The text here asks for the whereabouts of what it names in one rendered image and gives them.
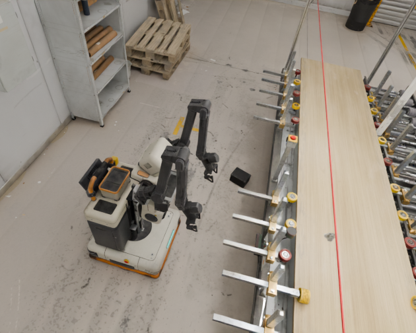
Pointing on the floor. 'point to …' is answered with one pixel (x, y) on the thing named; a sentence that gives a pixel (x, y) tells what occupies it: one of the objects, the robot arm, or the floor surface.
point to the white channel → (404, 98)
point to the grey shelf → (84, 100)
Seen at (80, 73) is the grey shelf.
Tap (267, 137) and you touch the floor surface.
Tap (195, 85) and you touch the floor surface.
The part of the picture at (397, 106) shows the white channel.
